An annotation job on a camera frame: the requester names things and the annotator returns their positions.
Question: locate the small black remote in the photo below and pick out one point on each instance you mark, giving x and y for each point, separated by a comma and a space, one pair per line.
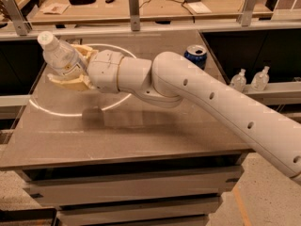
109, 1

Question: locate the clear sanitizer bottle right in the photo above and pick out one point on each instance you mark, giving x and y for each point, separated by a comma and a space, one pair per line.
260, 79

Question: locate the left metal bracket post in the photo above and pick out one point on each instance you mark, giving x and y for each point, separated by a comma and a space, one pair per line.
11, 11

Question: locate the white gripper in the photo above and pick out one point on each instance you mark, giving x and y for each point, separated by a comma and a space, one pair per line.
103, 71

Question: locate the blue Pepsi can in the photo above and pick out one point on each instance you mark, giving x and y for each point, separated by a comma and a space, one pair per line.
197, 54

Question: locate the black object on desk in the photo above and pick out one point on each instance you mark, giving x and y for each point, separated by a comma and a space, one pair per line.
81, 2

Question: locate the right metal bracket post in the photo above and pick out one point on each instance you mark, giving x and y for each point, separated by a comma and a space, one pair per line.
246, 12

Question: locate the metal bracket post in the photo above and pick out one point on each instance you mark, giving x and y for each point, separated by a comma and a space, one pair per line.
11, 11
246, 12
134, 15

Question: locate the clear sanitizer bottle left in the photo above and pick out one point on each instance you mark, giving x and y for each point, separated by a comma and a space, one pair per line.
238, 81

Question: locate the clear sanitizer bottle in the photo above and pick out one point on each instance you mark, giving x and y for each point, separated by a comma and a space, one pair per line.
260, 79
238, 81

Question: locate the brown paper envelope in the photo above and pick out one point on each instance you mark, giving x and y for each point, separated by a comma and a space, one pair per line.
55, 8

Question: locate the small dark snack packet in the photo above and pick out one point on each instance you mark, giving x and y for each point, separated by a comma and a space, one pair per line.
74, 41

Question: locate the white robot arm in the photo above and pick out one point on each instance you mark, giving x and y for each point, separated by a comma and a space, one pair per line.
170, 78

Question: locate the clear plastic water bottle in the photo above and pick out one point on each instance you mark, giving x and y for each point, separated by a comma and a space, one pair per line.
61, 56

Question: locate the white paper sheet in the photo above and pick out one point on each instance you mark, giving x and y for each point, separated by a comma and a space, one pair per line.
199, 8

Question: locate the middle metal bracket post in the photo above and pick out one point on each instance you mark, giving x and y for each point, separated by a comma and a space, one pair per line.
134, 15

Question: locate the grey drawer cabinet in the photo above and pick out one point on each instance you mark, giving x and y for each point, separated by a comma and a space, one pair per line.
175, 192

